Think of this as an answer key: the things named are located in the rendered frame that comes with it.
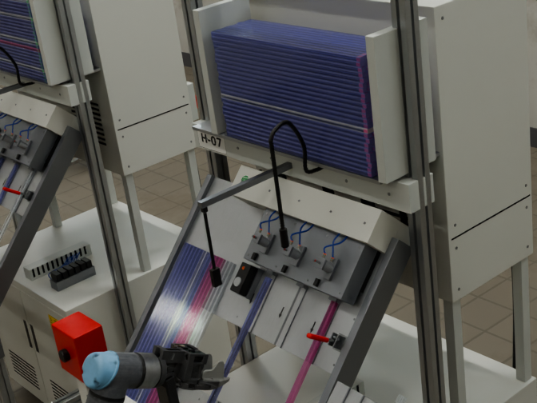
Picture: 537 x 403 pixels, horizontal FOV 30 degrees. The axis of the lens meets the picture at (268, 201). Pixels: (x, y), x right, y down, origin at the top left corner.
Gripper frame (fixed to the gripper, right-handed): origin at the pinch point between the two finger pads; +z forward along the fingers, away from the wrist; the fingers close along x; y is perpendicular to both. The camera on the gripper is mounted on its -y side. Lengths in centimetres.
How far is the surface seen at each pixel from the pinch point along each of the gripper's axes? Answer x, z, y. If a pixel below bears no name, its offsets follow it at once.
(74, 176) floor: 387, 192, -7
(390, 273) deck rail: -21.1, 22.0, 32.7
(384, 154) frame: -23, 8, 58
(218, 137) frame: 37, 12, 52
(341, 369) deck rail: -21.1, 14.4, 10.4
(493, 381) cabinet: -13, 86, 5
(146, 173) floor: 348, 218, 7
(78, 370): 81, 18, -27
